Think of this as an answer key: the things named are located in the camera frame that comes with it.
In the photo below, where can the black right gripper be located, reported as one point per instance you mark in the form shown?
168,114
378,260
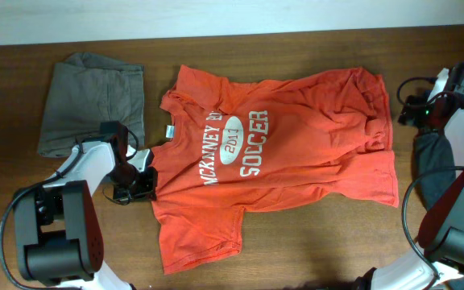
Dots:
415,110

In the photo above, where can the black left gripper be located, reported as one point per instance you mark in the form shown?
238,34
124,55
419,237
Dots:
148,190

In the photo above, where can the orange t-shirt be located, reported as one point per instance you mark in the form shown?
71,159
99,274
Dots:
262,147

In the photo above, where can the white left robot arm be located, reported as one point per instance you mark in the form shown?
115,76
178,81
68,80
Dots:
59,242

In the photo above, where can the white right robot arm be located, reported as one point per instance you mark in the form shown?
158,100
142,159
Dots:
432,211

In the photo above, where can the folded grey pants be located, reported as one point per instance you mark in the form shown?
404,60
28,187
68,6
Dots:
86,90

